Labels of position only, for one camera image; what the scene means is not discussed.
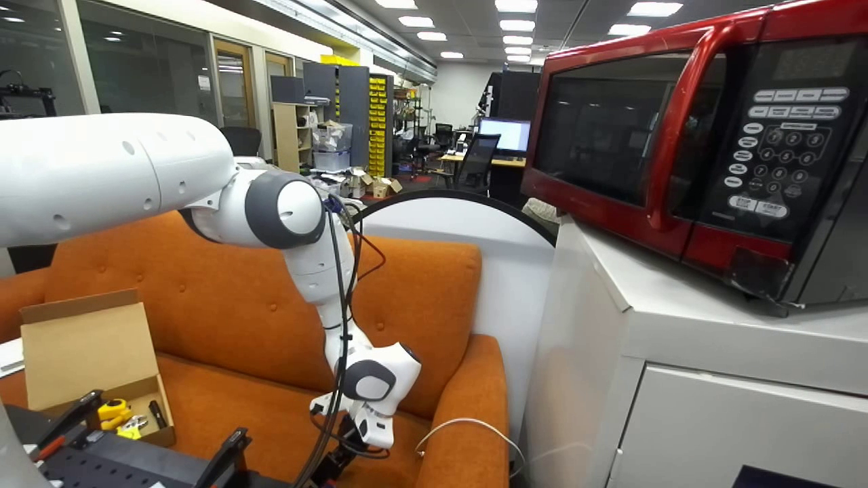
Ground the orange sofa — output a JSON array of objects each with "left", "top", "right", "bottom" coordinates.
[{"left": 0, "top": 210, "right": 511, "bottom": 488}]

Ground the white round panel black rim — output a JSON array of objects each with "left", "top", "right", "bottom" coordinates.
[{"left": 352, "top": 189, "right": 558, "bottom": 445}]

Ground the open cardboard box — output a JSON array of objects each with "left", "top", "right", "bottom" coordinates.
[{"left": 20, "top": 289, "right": 177, "bottom": 449}]

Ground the heap of cardboard boxes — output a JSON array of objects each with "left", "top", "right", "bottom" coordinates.
[{"left": 337, "top": 165, "right": 403, "bottom": 200}]

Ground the stack of clear plastic bins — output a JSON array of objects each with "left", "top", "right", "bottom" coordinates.
[{"left": 312, "top": 123, "right": 354, "bottom": 172}]

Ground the wooden shelf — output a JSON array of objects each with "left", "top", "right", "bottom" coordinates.
[{"left": 272, "top": 102, "right": 317, "bottom": 174}]

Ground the black office chair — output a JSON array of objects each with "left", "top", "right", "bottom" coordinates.
[
  {"left": 448, "top": 134, "right": 502, "bottom": 195},
  {"left": 219, "top": 125, "right": 263, "bottom": 159}
]

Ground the shelf of yellow bins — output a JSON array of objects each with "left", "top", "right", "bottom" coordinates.
[{"left": 368, "top": 74, "right": 395, "bottom": 179}]

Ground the white paper sheet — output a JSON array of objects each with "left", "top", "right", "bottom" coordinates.
[{"left": 0, "top": 337, "right": 26, "bottom": 379}]

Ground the wooden desk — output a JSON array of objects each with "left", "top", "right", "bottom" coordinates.
[{"left": 439, "top": 154, "right": 527, "bottom": 171}]

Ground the white cabinet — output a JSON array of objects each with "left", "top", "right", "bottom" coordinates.
[{"left": 521, "top": 216, "right": 868, "bottom": 488}]

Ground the grey cabinet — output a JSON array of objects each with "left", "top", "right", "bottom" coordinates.
[{"left": 302, "top": 62, "right": 371, "bottom": 170}]

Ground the monitor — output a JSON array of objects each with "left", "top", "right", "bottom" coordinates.
[{"left": 477, "top": 117, "right": 532, "bottom": 159}]

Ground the wooden door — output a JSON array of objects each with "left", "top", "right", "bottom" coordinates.
[{"left": 213, "top": 39, "right": 258, "bottom": 130}]

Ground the microwave door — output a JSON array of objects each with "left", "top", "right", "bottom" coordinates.
[{"left": 520, "top": 12, "right": 770, "bottom": 264}]

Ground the black 3d printer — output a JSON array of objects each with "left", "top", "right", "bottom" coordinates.
[{"left": 0, "top": 69, "right": 58, "bottom": 120}]

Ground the red microwave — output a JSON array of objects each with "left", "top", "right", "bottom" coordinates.
[{"left": 520, "top": 0, "right": 868, "bottom": 317}]

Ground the white cable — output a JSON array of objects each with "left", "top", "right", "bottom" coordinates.
[{"left": 414, "top": 418, "right": 527, "bottom": 479}]

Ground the black clamp with red handle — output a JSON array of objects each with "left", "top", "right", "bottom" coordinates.
[{"left": 33, "top": 390, "right": 106, "bottom": 463}]

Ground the red microwave door handle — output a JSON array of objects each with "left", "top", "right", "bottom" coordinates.
[{"left": 646, "top": 22, "right": 732, "bottom": 232}]

